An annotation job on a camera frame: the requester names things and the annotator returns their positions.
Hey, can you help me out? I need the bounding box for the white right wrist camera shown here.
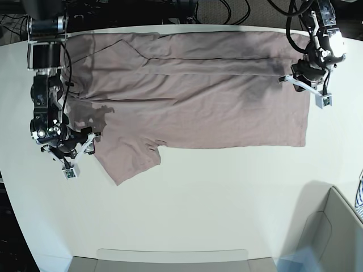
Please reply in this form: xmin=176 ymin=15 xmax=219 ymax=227
xmin=62 ymin=165 xmax=80 ymax=180

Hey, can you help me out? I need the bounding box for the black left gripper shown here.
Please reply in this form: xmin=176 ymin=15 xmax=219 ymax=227
xmin=291 ymin=59 xmax=328 ymax=92

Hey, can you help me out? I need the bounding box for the black cable loop background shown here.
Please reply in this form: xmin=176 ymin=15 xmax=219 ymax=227
xmin=193 ymin=1 xmax=251 ymax=26

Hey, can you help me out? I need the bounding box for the blue translucent plastic bag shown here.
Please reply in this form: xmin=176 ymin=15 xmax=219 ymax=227
xmin=275 ymin=246 xmax=322 ymax=272

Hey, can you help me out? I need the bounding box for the grey tray bottom edge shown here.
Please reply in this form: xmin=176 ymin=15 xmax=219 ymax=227
xmin=68 ymin=249 xmax=277 ymax=271

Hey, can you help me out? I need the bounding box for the grey cardboard box right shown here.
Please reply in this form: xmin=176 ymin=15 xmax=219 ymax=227
xmin=297 ymin=187 xmax=362 ymax=271

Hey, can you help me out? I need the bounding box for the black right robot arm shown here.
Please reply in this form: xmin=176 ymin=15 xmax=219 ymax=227
xmin=23 ymin=1 xmax=98 ymax=162

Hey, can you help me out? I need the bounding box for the striped cloth at edge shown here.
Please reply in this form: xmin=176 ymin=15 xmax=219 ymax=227
xmin=354 ymin=172 xmax=363 ymax=219

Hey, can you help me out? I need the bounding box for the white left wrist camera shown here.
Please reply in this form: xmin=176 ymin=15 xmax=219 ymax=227
xmin=315 ymin=93 xmax=332 ymax=109

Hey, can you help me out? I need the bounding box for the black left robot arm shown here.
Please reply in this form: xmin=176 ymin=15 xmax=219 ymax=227
xmin=285 ymin=1 xmax=347 ymax=95

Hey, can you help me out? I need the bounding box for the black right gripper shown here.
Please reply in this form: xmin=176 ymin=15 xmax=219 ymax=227
xmin=42 ymin=127 xmax=95 ymax=161

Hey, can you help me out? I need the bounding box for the mauve pink T-shirt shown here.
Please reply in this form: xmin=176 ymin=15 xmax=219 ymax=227
xmin=62 ymin=31 xmax=310 ymax=184

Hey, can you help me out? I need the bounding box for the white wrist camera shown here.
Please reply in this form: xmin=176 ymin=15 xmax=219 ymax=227
xmin=62 ymin=165 xmax=80 ymax=180
xmin=315 ymin=93 xmax=332 ymax=109

